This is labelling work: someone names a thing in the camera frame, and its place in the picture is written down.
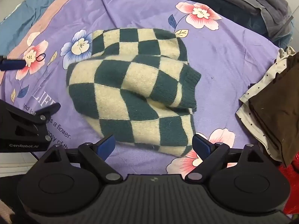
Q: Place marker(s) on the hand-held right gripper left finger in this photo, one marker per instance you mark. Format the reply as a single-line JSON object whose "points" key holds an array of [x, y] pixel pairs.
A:
{"points": [[107, 145]]}

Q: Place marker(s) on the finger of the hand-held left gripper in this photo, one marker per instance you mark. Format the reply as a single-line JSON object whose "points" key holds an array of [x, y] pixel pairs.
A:
{"points": [[50, 109], [12, 64]]}

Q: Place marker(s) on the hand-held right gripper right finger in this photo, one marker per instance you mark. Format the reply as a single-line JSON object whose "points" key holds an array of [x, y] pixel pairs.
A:
{"points": [[201, 145]]}

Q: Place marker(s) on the green cream checkered sweater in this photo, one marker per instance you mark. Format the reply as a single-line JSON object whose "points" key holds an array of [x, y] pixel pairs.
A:
{"points": [[130, 81]]}

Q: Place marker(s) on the grey folded clothes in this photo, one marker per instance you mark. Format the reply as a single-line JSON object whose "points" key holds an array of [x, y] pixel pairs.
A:
{"points": [[268, 2]]}

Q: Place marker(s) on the blue cloth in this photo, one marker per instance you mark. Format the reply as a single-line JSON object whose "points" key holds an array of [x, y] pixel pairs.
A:
{"points": [[28, 16]]}

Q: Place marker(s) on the brown garment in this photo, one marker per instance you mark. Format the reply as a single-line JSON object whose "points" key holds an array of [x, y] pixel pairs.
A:
{"points": [[273, 112]]}

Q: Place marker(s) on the white dotted garment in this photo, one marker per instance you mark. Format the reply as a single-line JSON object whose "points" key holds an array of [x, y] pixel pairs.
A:
{"points": [[261, 86]]}

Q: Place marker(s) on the purple floral blanket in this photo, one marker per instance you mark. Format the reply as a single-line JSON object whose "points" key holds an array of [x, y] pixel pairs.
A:
{"points": [[233, 58]]}

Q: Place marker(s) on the red cloth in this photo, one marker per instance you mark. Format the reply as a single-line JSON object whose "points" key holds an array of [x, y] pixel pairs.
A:
{"points": [[292, 186]]}

